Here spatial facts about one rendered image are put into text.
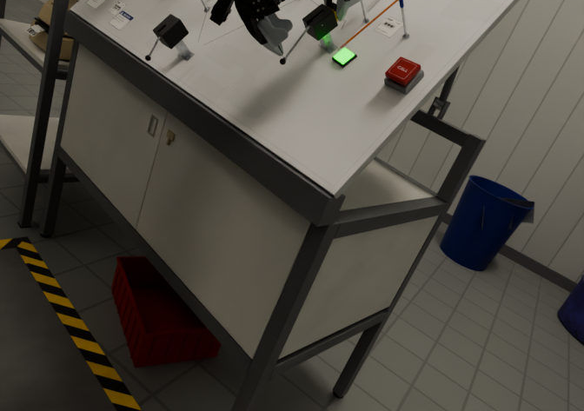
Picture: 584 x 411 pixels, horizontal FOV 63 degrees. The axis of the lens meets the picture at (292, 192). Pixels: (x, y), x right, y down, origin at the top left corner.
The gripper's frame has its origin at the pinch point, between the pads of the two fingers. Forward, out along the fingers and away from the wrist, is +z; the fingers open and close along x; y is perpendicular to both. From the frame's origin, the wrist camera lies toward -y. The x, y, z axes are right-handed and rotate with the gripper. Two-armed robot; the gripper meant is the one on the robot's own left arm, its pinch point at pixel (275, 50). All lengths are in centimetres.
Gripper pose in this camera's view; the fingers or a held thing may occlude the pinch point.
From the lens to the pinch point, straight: 103.8
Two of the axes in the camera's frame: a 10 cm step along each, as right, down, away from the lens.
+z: 4.8, 6.6, 5.8
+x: 2.5, -7.3, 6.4
